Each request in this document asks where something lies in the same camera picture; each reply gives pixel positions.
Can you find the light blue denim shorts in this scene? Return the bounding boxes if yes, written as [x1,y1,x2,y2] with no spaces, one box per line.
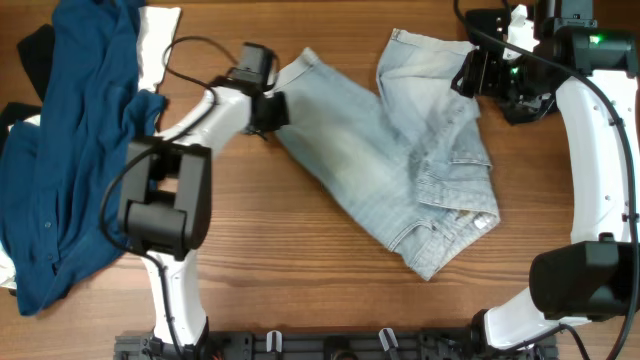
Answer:
[276,29,500,279]

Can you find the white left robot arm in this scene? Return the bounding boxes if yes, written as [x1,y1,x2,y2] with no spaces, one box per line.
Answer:
[118,86,289,359]

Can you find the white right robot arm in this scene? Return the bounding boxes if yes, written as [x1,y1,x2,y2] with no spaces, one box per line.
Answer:
[452,20,639,357]

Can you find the white cloth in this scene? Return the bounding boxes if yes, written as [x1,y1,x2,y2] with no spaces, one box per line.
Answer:
[136,6,182,92]

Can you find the blue shirt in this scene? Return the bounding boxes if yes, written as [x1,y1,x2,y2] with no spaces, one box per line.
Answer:
[1,1,165,316]

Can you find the black garment at left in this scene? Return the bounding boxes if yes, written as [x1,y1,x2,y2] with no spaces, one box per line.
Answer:
[1,24,55,149]

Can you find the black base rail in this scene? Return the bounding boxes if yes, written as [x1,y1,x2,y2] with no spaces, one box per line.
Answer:
[113,328,559,360]

